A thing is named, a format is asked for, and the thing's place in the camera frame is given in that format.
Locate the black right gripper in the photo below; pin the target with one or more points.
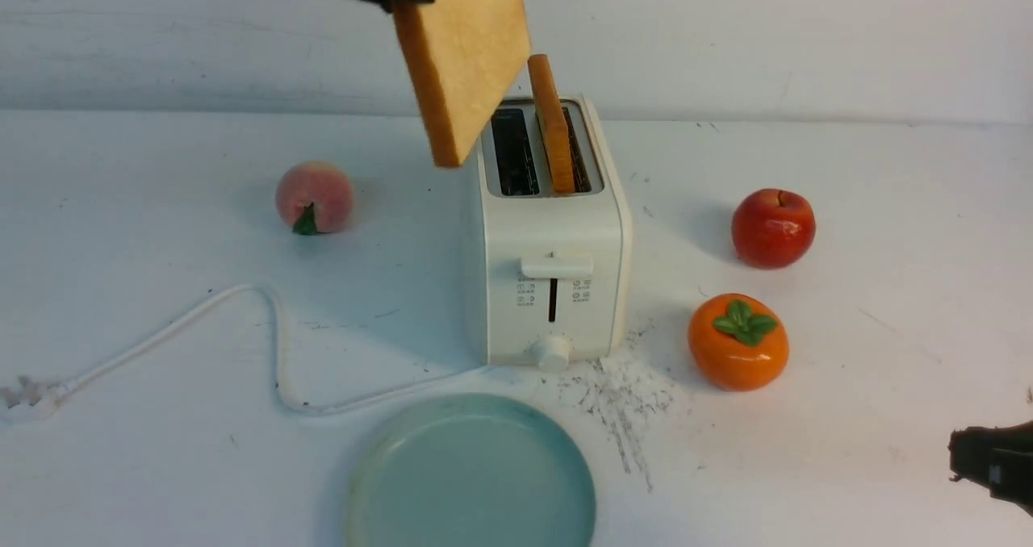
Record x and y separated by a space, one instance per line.
999 459

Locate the toast slice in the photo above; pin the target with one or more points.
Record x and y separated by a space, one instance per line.
462 57
552 124

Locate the white two-slot toaster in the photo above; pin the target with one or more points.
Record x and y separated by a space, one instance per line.
546 275

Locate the pink peach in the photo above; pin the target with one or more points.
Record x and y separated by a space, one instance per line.
314 198

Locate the orange persimmon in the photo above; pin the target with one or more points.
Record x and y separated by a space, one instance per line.
737 342

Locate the red apple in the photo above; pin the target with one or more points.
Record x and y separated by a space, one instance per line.
773 228

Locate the light green plate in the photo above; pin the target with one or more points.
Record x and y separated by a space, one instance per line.
471 470

